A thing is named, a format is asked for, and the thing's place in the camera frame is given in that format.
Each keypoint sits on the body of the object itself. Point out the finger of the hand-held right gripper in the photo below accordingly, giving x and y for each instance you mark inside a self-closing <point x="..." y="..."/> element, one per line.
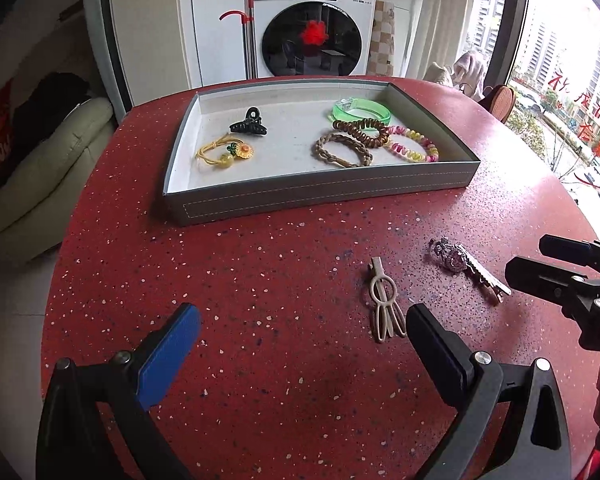
<point x="565" y="247"/>
<point x="540" y="275"/>

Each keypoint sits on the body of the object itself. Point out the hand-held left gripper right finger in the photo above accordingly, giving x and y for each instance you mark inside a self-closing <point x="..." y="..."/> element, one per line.
<point x="432" y="347"/>

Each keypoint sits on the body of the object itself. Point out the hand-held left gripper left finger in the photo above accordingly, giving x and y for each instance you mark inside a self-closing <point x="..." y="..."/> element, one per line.
<point x="172" y="350"/>

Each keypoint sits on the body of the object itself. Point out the silver rhinestone hair clip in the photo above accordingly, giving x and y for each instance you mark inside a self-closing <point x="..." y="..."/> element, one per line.
<point x="455" y="257"/>

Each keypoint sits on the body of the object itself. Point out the beige hair clip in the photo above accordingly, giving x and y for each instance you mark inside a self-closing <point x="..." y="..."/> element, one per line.
<point x="378" y="266"/>

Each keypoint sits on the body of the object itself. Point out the grey shallow tray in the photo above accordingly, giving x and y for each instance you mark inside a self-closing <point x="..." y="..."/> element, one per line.
<point x="290" y="200"/>

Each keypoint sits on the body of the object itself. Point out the black claw hair clip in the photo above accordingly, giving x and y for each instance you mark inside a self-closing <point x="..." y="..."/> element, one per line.
<point x="250" y="125"/>

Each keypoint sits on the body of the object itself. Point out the green translucent bangle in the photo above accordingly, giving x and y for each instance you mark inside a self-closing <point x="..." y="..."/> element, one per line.
<point x="350" y="107"/>

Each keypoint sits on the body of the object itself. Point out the red window lettering decal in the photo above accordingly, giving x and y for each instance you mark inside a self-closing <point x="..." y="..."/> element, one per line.
<point x="592" y="135"/>

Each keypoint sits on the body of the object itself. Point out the brown chair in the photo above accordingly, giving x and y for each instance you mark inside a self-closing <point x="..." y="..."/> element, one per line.
<point x="497" y="102"/>

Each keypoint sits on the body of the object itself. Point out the white towel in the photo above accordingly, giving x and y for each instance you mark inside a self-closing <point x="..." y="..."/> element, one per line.
<point x="470" y="72"/>

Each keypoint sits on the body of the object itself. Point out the cream sofa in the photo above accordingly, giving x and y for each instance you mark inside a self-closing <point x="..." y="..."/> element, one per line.
<point x="45" y="180"/>

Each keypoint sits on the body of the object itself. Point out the beige cushion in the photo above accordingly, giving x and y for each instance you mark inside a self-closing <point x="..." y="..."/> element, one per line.
<point x="437" y="74"/>

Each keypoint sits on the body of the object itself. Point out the white curtain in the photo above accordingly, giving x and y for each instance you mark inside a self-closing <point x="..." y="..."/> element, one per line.
<point x="445" y="15"/>

